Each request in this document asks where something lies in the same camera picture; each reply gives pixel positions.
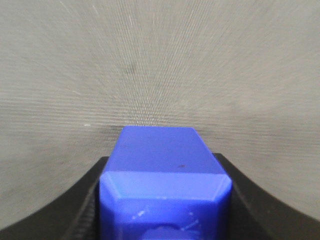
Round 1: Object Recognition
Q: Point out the blue plastic bottle part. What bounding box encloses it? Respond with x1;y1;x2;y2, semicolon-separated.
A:
99;126;232;240

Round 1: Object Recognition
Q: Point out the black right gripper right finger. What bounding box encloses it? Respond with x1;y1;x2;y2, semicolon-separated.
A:
214;152;320;240

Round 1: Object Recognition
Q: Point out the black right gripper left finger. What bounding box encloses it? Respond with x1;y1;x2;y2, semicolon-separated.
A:
0;156;108;240

